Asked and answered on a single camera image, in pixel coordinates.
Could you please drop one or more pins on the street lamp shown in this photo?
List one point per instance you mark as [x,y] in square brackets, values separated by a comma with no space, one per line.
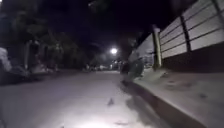
[114,51]

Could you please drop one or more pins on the grey asphalt road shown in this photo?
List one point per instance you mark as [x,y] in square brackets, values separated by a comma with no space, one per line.
[76,100]

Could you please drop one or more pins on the concrete kerb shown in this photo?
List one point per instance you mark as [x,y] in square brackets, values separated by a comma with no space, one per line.
[160,105]

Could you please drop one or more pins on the row of trees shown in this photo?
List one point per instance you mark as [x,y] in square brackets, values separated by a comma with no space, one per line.
[43,36]

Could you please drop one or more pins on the raised concrete pavement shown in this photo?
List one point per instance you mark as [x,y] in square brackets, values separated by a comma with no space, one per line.
[190,93]

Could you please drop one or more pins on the pale slatted fence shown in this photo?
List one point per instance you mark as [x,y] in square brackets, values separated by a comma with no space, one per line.
[193,31]

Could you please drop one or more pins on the pale wall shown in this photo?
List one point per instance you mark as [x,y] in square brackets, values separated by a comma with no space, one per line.
[144,49]

